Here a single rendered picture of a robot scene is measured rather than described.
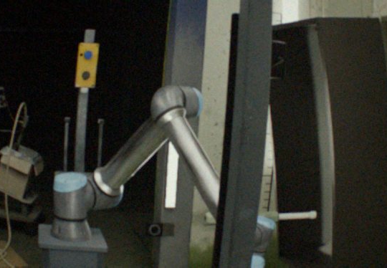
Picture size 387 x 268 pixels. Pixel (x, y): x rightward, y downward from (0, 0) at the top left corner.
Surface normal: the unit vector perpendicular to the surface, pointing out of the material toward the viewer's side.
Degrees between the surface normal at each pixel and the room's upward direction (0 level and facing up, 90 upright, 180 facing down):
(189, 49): 90
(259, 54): 90
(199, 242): 90
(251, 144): 90
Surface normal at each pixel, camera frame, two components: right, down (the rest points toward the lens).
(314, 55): 0.29, 0.10
